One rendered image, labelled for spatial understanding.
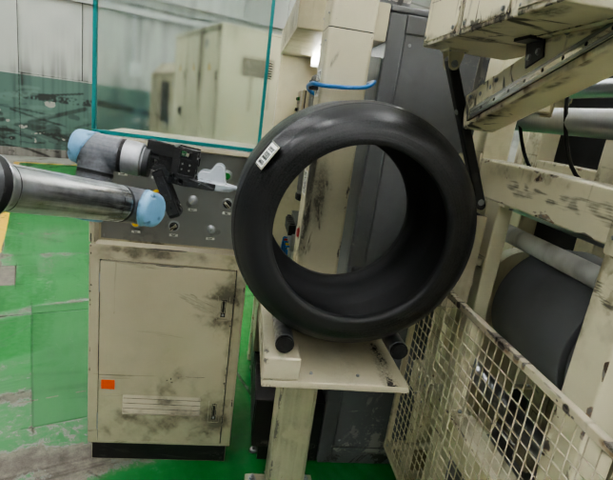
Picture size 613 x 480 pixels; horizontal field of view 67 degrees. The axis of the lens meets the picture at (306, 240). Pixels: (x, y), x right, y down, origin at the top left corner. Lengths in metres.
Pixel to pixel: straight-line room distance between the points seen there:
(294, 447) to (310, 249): 0.72
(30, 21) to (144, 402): 8.56
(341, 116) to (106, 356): 1.30
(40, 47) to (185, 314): 8.46
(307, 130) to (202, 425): 1.37
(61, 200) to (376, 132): 0.61
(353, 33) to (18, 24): 8.83
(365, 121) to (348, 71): 0.39
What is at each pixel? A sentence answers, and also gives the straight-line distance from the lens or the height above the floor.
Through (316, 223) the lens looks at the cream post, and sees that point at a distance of 1.40.
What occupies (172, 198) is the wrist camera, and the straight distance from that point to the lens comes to 1.10.
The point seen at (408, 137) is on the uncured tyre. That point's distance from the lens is 1.02.
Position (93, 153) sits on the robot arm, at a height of 1.28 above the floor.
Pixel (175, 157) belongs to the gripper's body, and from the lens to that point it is 1.07.
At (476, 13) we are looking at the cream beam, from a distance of 1.14.
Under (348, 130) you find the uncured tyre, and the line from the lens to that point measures 0.99.
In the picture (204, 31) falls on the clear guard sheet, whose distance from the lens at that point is 1.65.
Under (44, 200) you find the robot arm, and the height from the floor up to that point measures 1.24.
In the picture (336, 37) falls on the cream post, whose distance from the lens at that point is 1.37.
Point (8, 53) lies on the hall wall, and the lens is 9.84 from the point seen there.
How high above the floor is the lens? 1.43
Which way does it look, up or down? 15 degrees down
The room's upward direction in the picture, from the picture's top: 8 degrees clockwise
